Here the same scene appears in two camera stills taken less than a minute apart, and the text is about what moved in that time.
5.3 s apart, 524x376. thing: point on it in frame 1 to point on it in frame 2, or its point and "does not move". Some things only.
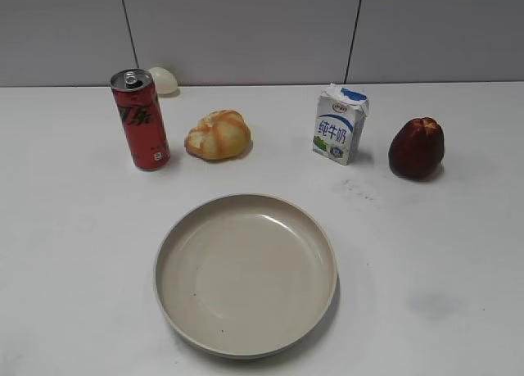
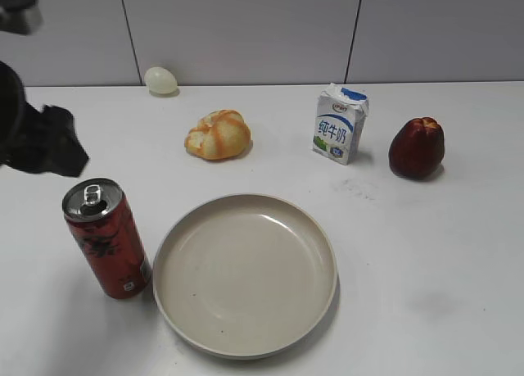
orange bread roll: [221, 134] does not move
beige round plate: [246, 277] does not move
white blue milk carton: [340, 120] does not move
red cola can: [143, 117] to [101, 219]
